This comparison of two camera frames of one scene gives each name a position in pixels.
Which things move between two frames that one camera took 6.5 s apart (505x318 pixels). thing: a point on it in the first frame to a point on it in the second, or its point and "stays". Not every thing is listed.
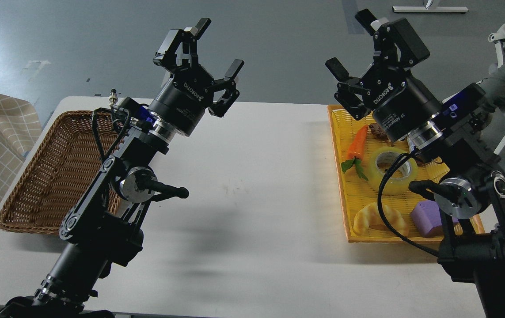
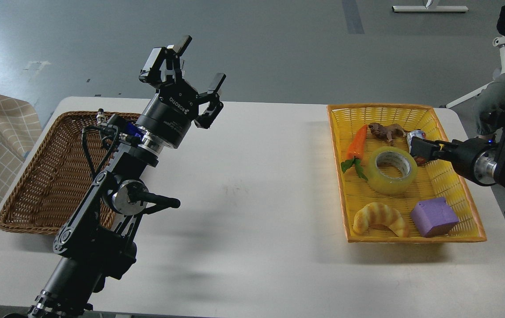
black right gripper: [399, 104] to [462, 153]
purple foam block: [427, 217] stays
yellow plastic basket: [384, 187] stays
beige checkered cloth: [1, 128] stays
